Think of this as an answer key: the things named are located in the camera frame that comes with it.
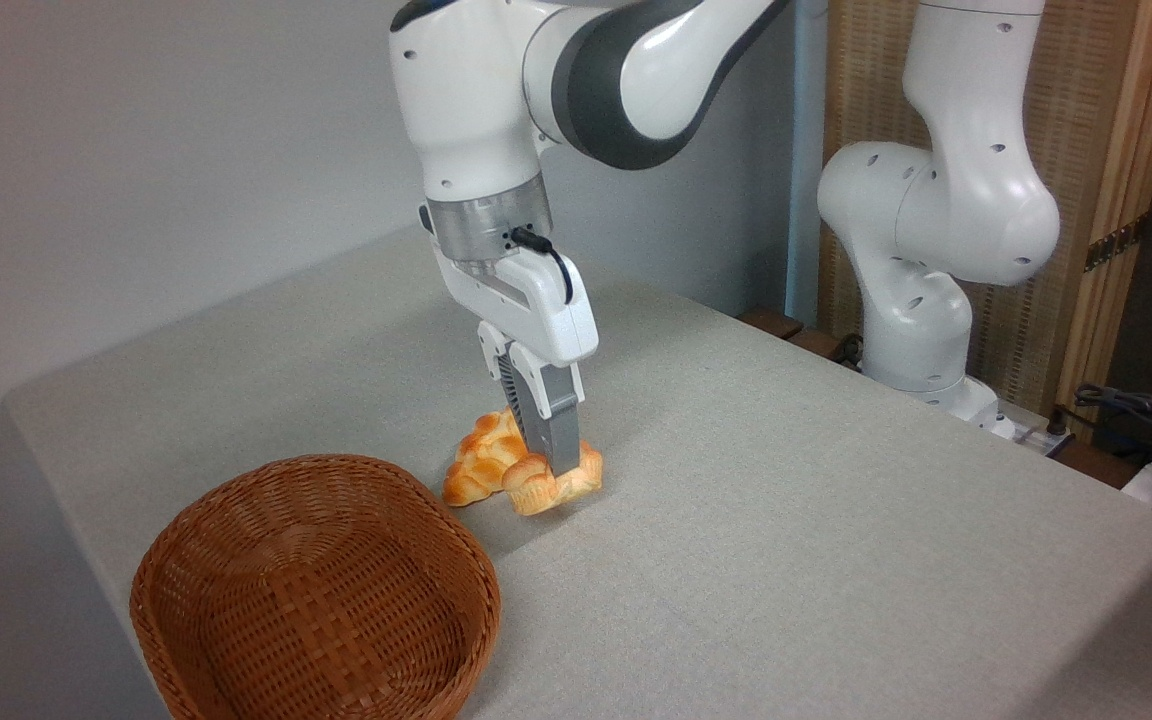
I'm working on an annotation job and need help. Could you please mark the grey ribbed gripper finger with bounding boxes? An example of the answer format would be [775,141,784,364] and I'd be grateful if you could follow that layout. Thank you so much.
[508,343,585,477]
[477,322,527,441]

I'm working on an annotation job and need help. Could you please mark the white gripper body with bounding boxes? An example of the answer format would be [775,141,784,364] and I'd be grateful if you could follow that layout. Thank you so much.
[433,250,600,366]

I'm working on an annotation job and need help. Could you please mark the round bread roll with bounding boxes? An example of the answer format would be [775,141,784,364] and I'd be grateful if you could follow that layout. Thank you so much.
[502,440,604,517]

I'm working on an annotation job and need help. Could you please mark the braided bread loaf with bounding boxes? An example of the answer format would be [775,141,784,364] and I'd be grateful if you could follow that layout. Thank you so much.
[442,407,537,508]

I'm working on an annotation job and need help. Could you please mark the brown wicker basket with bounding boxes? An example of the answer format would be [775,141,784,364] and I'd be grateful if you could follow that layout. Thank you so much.
[129,454,502,720]

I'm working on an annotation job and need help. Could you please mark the grey tablecloth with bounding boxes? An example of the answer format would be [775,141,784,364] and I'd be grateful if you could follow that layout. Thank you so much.
[4,225,1152,720]

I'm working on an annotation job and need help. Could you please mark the metal screen hinge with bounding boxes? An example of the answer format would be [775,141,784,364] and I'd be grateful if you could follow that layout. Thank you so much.
[1084,215,1149,273]

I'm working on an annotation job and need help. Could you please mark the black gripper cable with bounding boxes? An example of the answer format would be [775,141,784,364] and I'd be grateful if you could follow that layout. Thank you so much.
[509,226,575,304]

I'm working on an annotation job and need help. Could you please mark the black cable bundle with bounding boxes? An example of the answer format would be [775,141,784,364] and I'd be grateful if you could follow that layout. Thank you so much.
[1074,383,1152,471]

